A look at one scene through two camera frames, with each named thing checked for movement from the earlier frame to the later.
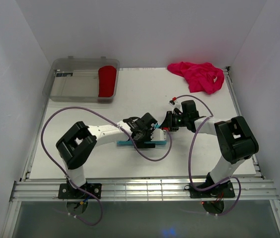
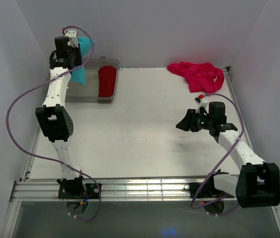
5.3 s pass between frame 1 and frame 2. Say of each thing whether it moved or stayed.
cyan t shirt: moved
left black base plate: stayed
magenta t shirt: stayed
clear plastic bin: stayed
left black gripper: moved
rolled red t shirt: stayed
